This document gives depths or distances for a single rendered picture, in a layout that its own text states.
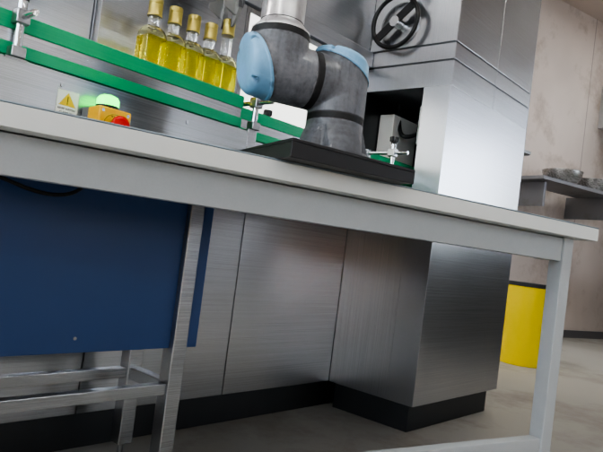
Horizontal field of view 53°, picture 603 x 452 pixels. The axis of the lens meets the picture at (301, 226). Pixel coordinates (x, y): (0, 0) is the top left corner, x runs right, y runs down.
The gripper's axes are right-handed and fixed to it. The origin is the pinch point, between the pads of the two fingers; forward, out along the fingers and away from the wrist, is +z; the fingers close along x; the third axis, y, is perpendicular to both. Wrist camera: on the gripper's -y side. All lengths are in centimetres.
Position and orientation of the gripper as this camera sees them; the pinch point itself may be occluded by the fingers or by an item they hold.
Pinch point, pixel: (229, 23)
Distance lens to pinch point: 175.1
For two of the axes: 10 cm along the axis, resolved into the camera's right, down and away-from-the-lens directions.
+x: 7.5, 0.7, -6.5
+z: -1.2, 9.9, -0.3
